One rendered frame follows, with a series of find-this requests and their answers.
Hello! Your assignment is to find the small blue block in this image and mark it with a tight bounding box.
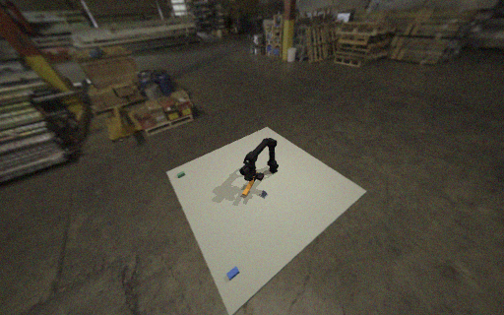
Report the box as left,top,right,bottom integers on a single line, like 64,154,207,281
227,267,239,280

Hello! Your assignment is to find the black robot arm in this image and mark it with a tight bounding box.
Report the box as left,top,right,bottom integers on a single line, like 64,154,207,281
239,138,279,181

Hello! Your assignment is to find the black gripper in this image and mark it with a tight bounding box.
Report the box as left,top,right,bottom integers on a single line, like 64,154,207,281
249,166,265,182

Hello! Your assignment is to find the orange bar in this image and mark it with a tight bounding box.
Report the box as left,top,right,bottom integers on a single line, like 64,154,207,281
242,178,254,196

